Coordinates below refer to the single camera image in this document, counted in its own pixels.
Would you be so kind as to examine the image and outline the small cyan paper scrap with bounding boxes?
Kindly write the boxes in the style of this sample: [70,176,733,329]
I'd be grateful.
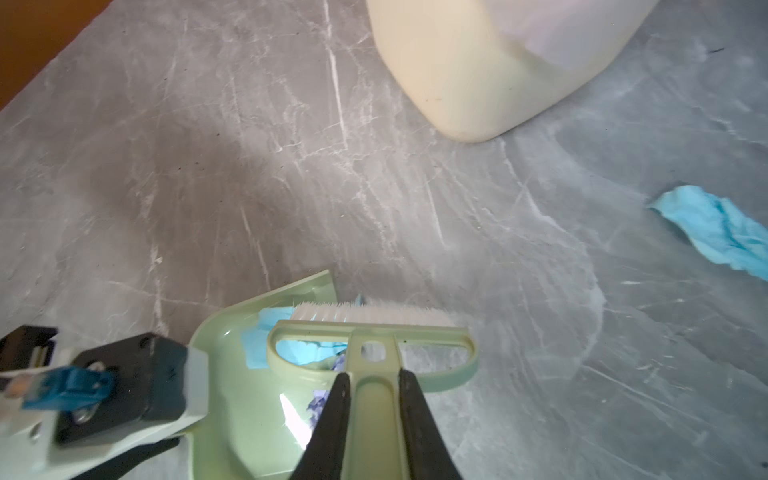
[648,185,767,280]

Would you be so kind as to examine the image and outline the purple paper scrap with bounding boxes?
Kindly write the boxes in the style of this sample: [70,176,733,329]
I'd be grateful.
[307,352,346,430]

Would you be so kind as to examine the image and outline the cream plastic trash bin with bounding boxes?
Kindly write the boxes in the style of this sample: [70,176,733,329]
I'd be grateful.
[366,0,635,143]

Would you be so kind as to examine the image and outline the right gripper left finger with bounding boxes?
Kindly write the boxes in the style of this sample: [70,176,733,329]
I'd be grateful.
[290,373,351,480]

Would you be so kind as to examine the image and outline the light blue paper strip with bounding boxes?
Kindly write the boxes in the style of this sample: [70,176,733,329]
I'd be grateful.
[241,302,347,371]

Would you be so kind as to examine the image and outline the green plastic dustpan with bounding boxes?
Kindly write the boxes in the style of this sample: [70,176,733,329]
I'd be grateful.
[189,271,337,479]

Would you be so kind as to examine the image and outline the green hand brush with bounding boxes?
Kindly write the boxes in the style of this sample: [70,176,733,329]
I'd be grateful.
[267,304,478,479]

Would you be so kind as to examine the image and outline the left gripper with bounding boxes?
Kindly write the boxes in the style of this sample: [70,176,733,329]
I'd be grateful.
[73,437,180,480]

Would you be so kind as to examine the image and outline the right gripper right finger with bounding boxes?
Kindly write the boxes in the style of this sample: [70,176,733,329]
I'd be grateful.
[398,369,462,480]

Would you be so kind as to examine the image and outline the clear plastic bin liner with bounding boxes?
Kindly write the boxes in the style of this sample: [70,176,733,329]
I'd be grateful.
[486,0,656,70]

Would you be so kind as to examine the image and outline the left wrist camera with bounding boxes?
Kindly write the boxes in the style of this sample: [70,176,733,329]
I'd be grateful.
[1,325,210,479]

